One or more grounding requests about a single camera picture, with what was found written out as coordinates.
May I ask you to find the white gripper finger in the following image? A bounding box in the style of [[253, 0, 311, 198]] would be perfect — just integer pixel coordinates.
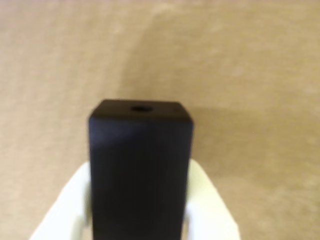
[[186, 158, 241, 240], [28, 161, 92, 240]]

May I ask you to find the black rectangular block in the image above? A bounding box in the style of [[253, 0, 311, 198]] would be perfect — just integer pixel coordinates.
[[87, 98, 195, 240]]

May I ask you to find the brown cardboard sheet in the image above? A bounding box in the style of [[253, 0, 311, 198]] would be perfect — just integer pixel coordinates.
[[0, 0, 320, 240]]

